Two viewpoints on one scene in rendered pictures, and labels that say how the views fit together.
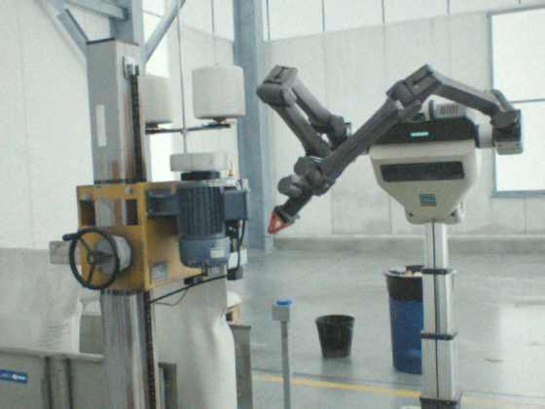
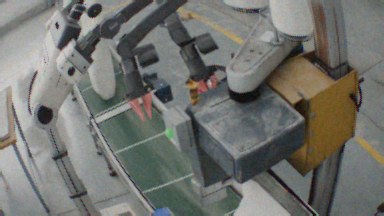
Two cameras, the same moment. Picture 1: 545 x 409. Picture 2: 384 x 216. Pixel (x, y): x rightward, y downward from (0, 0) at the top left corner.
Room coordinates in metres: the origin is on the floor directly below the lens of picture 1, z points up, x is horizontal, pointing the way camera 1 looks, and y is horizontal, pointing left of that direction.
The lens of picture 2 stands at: (3.19, 0.92, 2.07)
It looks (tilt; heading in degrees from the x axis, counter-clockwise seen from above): 33 degrees down; 223
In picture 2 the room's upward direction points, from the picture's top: 11 degrees counter-clockwise
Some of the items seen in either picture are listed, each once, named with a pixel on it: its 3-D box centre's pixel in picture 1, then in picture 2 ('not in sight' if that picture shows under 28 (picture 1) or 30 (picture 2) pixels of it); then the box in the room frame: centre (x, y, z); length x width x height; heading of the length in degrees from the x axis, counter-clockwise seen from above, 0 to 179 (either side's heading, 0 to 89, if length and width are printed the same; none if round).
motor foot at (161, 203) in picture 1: (171, 203); not in sight; (1.88, 0.30, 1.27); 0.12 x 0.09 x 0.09; 155
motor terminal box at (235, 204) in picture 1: (237, 208); not in sight; (1.88, 0.11, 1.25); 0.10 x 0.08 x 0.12; 0
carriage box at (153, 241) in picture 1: (143, 231); (319, 105); (2.01, 0.41, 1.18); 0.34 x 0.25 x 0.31; 155
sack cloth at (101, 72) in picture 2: not in sight; (96, 45); (1.37, -1.62, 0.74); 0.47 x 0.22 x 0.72; 63
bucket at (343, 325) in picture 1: (335, 336); not in sight; (4.59, -0.41, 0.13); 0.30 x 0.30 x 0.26
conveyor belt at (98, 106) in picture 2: not in sight; (86, 59); (1.06, -2.27, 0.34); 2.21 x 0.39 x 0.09; 65
